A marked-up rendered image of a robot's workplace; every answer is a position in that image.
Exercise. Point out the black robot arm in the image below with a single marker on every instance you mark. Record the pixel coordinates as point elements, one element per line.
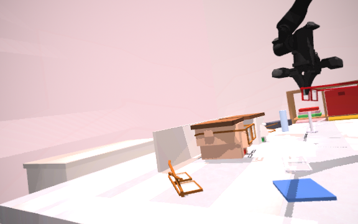
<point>286,40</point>

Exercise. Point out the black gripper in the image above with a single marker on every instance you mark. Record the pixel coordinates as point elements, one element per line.
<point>304,62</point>

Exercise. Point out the blue flat slab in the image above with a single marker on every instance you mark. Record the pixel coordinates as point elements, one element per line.
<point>303,190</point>

